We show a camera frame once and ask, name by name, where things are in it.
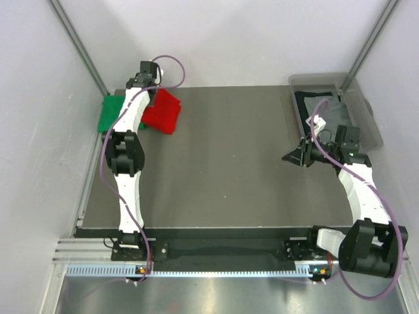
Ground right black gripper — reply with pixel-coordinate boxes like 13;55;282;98
282;132;339;167

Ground red t shirt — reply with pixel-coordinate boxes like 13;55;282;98
141;90;181;135

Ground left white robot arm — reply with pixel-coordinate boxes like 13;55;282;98
100;61;162;262

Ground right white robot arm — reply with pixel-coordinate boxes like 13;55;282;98
282;125;398;278

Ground folded green t shirt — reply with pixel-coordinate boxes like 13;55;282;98
97;93;151;133

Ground grey t shirt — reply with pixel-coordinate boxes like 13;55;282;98
304;96;353;133

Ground black t shirt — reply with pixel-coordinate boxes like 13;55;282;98
293;91;342;137

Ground clear plastic bin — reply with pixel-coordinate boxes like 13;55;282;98
289;73;383;152

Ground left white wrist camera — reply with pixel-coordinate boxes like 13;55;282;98
155;65;164;86

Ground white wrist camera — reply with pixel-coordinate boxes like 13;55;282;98
155;65;164;86
305;114;326;136

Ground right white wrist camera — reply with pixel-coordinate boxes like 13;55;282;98
305;114;326;136

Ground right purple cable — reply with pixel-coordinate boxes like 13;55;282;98
309;98;404;300

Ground purple cable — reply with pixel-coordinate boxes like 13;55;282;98
309;98;404;300
62;54;187;305

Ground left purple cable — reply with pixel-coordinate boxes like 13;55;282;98
62;54;187;305

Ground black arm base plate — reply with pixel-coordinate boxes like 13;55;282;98
111;237;348;264

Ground left corner aluminium post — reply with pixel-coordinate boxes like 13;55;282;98
47;0;109;96

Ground corner aluminium post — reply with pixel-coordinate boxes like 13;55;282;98
47;0;109;96
340;0;401;92

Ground right corner aluminium post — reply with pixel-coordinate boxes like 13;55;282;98
340;0;401;92

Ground slotted grey cable duct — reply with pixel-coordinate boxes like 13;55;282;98
65;264;329;278

